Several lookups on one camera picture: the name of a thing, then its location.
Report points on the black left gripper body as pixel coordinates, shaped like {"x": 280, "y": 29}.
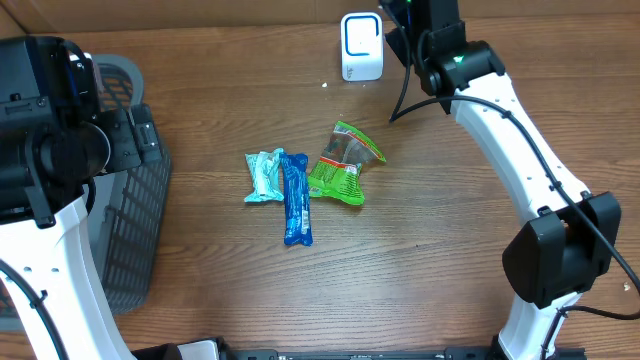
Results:
{"x": 127, "y": 150}

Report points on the teal packet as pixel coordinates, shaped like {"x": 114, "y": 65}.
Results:
{"x": 264, "y": 171}

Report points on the blue snack packet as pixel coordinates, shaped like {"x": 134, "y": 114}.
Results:
{"x": 298, "y": 228}

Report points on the green snack packet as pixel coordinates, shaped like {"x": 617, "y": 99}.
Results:
{"x": 337, "y": 172}

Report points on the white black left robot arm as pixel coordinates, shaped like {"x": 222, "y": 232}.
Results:
{"x": 67, "y": 117}

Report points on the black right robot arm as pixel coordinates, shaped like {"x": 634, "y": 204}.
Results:
{"x": 567, "y": 232}

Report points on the white barcode scanner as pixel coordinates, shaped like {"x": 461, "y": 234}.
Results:
{"x": 361, "y": 47}

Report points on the grey plastic mesh basket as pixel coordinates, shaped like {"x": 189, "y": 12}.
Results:
{"x": 125, "y": 222}

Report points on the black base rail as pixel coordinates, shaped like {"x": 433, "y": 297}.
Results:
{"x": 360, "y": 355}

